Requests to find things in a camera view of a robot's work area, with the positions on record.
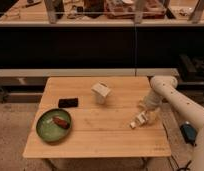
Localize black rectangular block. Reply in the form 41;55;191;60
58;98;78;108

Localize wooden folding table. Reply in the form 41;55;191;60
23;77;171;158

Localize green ceramic bowl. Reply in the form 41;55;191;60
36;108;72;143

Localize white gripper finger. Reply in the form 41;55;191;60
130;121;137;129

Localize dark red bottle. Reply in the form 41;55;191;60
53;117;70;129

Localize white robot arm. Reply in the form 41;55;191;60
130;76;204;171

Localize red tray on shelf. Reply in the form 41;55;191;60
104;0;166;18

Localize white cardboard box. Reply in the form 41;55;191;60
91;83;111;104

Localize black foot pedal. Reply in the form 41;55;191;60
180;123;197;145

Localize black floor cable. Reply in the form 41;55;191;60
168;154;194;171

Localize long wooden shelf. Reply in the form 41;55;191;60
0;0;204;27

